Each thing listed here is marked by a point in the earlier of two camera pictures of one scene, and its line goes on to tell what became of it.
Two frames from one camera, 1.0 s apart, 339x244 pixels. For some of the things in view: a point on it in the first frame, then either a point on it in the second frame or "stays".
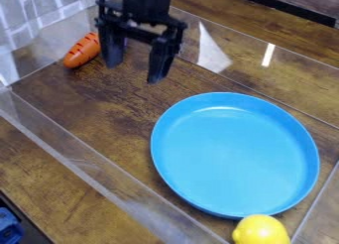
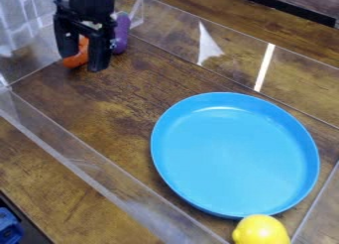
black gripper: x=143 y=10 → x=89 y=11
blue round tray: x=234 y=155 stays
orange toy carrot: x=85 y=50 stays
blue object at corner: x=11 y=227 stays
